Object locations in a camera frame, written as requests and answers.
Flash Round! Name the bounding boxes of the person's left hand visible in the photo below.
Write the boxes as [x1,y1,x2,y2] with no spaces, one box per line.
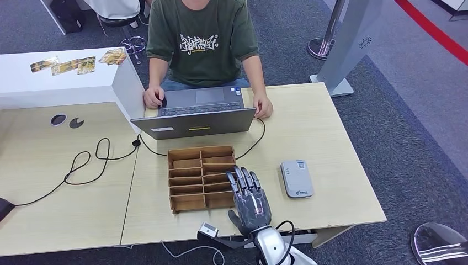
[252,93,274,120]

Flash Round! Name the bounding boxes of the person's right hand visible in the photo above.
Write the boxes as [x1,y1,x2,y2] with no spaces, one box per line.
[143,86,165,110]

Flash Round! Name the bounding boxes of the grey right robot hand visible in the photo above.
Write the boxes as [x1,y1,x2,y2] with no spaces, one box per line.
[225,166,273,237]

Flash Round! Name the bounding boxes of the wooden compartment organizer box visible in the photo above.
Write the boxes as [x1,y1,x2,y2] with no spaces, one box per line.
[167,145,242,215]

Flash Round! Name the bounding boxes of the white grey card reader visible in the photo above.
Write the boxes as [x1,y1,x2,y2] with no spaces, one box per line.
[280,160,315,199]

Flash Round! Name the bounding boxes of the person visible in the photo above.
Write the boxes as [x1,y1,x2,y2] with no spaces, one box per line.
[143,0,274,120]

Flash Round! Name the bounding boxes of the grey laptop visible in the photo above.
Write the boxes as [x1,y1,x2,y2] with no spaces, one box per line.
[130,86,257,141]

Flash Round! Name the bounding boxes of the chair star base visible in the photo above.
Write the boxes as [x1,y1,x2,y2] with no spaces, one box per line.
[120,36,146,66]

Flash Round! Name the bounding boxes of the wooden table support panel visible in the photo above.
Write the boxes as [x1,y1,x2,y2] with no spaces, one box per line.
[311,225,355,248]

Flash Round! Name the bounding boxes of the white counter block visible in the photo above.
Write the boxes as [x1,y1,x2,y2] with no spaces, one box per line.
[0,47,147,134]

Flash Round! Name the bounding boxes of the black stool seat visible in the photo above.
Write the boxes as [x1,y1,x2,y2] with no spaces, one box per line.
[98,15,141,29]

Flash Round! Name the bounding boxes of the grey kiosk stand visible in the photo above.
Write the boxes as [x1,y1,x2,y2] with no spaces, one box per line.
[310,0,384,98]

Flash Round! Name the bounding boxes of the black device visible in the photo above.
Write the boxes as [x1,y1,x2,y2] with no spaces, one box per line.
[0,196,17,222]

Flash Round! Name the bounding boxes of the red barrier belt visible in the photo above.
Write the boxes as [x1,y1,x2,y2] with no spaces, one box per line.
[393,0,468,68]

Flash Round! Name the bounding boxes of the white display counter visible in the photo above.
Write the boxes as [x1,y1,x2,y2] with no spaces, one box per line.
[429,0,468,23]

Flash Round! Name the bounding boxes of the black power cable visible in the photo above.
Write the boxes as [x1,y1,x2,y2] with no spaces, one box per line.
[14,116,267,206]

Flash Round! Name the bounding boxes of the pale wrist camera black mount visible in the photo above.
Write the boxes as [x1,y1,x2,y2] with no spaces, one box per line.
[197,222,257,250]

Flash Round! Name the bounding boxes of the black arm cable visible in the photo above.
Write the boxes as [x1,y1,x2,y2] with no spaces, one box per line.
[274,220,296,265]

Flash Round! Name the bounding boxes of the white cable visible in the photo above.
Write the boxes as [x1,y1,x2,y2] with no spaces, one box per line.
[109,236,232,265]

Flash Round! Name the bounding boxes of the chrome stanchion post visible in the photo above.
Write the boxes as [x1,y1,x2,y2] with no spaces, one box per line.
[307,0,348,62]

